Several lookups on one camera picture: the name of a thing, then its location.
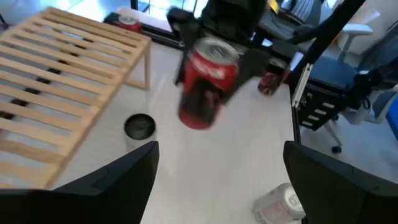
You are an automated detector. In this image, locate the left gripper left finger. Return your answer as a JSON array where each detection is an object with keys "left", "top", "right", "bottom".
[{"left": 0, "top": 140, "right": 160, "bottom": 224}]

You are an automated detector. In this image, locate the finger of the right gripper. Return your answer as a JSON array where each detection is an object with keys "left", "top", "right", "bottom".
[
  {"left": 222, "top": 46, "right": 271, "bottom": 105},
  {"left": 166, "top": 6, "right": 203, "bottom": 86}
]

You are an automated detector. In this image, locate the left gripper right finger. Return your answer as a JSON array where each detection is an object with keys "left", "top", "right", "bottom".
[{"left": 282, "top": 140, "right": 398, "bottom": 224}]

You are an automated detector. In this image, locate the red beverage can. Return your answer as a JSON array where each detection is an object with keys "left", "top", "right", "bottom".
[
  {"left": 257, "top": 58, "right": 292, "bottom": 96},
  {"left": 117, "top": 14, "right": 144, "bottom": 34},
  {"left": 177, "top": 36, "right": 241, "bottom": 131}
]

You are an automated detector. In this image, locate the silver beverage can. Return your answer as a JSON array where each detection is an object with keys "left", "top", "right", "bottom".
[
  {"left": 252, "top": 182, "right": 307, "bottom": 224},
  {"left": 123, "top": 113, "right": 157, "bottom": 150}
]

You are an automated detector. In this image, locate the wooden slatted shelf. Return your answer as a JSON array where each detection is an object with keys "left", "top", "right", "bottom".
[{"left": 0, "top": 6, "right": 152, "bottom": 190}]

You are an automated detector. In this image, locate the black drawer cabinet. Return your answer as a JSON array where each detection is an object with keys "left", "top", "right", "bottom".
[{"left": 294, "top": 82, "right": 343, "bottom": 131}]

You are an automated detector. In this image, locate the office chair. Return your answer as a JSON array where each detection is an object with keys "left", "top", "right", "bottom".
[{"left": 306, "top": 23, "right": 398, "bottom": 155}]

